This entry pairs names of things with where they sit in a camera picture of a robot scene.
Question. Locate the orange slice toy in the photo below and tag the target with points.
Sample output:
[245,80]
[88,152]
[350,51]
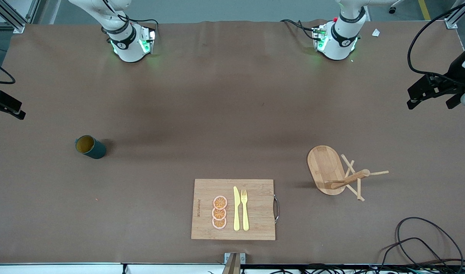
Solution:
[220,202]
[219,214]

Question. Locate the black chair caster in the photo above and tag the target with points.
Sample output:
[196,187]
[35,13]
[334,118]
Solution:
[392,10]

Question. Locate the yellow plastic knife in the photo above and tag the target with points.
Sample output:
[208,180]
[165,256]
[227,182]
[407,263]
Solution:
[237,213]

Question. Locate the bamboo cutting board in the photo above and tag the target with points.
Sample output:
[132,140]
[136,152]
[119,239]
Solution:
[259,205]

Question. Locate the aluminium frame profile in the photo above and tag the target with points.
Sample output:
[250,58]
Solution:
[21,23]
[451,23]

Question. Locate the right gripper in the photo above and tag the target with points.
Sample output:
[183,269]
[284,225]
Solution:
[3,101]

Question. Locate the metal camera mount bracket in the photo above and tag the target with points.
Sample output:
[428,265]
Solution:
[234,260]

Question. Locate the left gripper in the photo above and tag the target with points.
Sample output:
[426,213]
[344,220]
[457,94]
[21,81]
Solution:
[454,72]

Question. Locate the dark green cup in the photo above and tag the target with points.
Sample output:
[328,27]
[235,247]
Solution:
[95,150]

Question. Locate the brown table cover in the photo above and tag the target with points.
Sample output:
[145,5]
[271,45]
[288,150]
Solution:
[141,171]

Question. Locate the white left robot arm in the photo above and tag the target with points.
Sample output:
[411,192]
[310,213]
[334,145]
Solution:
[339,42]

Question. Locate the white paper scrap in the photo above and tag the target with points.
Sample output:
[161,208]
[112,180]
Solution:
[376,32]

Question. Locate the yellow plastic fork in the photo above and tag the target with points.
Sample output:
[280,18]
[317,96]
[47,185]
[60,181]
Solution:
[245,217]

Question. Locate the wooden cup rack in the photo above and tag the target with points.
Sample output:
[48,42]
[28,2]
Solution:
[323,167]

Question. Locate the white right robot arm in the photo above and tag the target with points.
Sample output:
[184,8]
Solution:
[127,49]

